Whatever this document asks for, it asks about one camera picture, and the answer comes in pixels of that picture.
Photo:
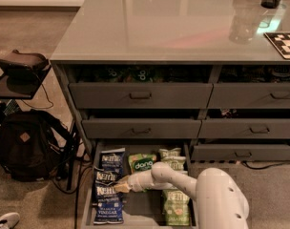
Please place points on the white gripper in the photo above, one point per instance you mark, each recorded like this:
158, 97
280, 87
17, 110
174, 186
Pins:
134, 184

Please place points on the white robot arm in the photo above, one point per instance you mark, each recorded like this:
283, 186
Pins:
220, 203

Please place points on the middle blue Kettle chip bag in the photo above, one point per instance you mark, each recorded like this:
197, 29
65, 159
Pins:
106, 176

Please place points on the blue kettle chip bag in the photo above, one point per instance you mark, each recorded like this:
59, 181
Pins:
106, 176
112, 160
108, 205

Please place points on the green Dang chip bag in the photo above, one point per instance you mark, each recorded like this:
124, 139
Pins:
141, 162

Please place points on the back blue Kettle chip bag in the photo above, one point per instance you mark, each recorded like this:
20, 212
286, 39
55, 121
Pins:
112, 160

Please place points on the front blue Kettle chip bag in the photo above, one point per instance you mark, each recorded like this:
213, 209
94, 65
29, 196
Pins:
108, 205

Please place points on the open bottom left drawer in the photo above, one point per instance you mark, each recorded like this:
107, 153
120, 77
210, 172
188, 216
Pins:
141, 210

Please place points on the green kettle chip bag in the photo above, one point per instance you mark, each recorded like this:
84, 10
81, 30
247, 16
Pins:
173, 152
176, 208
175, 162

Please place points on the front green Kettle chip bag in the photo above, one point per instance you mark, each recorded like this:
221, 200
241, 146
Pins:
176, 208

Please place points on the back green Kettle chip bag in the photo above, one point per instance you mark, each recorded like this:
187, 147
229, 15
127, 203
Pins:
173, 152

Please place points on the middle left grey drawer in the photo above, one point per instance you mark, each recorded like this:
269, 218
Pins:
141, 128

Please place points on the grey drawer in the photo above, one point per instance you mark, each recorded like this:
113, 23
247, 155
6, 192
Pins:
250, 96
242, 152
141, 128
254, 128
92, 95

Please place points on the bottom right grey drawer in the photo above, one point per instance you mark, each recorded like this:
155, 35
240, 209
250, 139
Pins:
242, 152

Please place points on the top left grey drawer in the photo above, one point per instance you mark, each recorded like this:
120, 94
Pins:
92, 95

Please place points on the middle right grey drawer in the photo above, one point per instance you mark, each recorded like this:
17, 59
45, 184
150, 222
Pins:
254, 128

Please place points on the grey cabinet with glossy counter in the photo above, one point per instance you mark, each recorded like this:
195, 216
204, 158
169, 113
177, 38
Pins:
172, 41

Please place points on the top right grey drawer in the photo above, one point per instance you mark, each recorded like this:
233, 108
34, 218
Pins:
250, 96

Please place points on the black backpack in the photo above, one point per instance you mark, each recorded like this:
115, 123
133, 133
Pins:
32, 145

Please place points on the white sneaker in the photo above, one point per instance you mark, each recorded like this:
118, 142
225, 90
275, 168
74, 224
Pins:
9, 220

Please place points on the black side table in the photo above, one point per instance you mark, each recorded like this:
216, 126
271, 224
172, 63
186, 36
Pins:
19, 89

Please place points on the dark device on side table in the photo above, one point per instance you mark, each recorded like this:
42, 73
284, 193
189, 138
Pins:
23, 65

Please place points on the checkered marker board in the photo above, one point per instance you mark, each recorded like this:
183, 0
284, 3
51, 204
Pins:
280, 41

